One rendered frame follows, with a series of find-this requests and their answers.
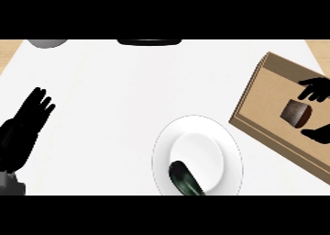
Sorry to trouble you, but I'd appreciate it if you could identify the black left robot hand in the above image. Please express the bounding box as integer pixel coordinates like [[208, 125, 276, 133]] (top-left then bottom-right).
[[0, 86, 58, 174]]

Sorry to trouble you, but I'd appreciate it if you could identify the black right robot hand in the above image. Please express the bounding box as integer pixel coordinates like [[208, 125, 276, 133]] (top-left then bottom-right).
[[298, 76, 330, 146]]

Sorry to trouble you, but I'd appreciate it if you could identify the brown cupcake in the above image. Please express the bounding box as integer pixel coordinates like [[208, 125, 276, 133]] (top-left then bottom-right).
[[279, 98, 314, 129]]

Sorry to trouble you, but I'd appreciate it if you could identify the cardboard box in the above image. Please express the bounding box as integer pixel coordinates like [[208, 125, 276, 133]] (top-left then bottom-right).
[[227, 50, 330, 190]]

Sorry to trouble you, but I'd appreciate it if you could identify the white plate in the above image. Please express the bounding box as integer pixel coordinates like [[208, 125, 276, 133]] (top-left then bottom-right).
[[150, 115, 245, 196]]

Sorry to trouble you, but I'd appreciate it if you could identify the grey round object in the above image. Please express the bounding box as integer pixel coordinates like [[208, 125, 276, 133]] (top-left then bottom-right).
[[25, 39, 69, 50]]

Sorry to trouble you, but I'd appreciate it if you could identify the dark green vegetable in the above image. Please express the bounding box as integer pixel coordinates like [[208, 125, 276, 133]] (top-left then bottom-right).
[[168, 160, 206, 196]]

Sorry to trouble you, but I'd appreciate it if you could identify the black rounded object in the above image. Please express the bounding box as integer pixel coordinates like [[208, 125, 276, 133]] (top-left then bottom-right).
[[117, 39, 183, 47]]

